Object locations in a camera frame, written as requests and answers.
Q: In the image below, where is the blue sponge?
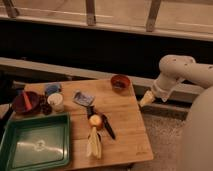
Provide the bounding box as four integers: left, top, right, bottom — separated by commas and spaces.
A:
45, 83, 61, 96

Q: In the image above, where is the small red brown bowl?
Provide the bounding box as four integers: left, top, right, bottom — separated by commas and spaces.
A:
110, 74, 130, 92

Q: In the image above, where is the wooden table board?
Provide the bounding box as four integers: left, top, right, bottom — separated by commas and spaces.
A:
11, 78, 155, 171

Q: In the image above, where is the green plastic tray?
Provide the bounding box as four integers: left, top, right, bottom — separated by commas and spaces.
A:
0, 113, 70, 171

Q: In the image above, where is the pale yellow banana peel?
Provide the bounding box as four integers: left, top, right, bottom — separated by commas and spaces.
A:
86, 127, 102, 159

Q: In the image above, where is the orange round fruit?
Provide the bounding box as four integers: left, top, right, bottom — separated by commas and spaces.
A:
89, 115, 103, 130

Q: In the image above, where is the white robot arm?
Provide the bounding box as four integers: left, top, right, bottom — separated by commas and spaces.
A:
139, 55, 213, 171

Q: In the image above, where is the blue grey towel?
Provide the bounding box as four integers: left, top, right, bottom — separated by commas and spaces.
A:
73, 91, 95, 107

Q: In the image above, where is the white cup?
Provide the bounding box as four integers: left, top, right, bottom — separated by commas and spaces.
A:
47, 93, 64, 112

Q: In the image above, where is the dark red bowl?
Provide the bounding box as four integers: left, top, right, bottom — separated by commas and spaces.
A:
12, 91, 40, 114

